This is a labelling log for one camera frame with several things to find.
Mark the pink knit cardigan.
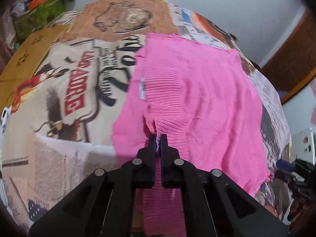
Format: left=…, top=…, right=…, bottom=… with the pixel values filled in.
left=110, top=32, right=274, bottom=237

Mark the printed newspaper pattern bedsheet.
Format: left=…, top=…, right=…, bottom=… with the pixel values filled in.
left=2, top=0, right=290, bottom=233

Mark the brown wooden door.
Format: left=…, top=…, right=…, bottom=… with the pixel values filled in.
left=261, top=11, right=315, bottom=104

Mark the green fabric storage box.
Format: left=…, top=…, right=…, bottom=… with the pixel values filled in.
left=12, top=0, right=65, bottom=43

